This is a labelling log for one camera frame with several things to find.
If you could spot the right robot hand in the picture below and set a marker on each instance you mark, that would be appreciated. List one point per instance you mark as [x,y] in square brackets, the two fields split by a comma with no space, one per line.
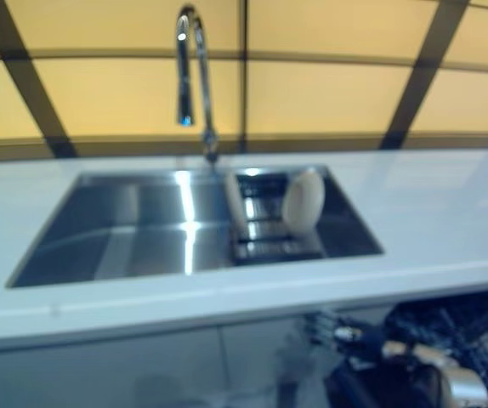
[371,344]

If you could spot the beige round plate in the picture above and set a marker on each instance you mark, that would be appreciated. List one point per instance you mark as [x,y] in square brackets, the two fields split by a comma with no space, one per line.
[235,200]
[303,204]

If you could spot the black dishwasher lower rack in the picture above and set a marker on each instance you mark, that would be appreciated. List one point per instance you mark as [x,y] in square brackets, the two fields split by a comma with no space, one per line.
[482,331]

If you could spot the white glossy cabinet door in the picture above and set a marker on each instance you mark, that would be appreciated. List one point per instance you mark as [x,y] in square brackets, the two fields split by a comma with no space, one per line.
[78,370]
[261,361]

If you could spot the black sink dish rack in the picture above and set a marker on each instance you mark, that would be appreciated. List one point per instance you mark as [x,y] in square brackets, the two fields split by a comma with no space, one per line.
[265,246]

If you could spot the stainless steel sink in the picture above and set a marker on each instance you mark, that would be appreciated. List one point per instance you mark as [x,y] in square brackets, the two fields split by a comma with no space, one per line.
[142,225]

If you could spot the chrome gooseneck faucet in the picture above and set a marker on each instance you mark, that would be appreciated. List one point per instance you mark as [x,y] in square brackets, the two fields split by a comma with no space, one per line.
[205,85]

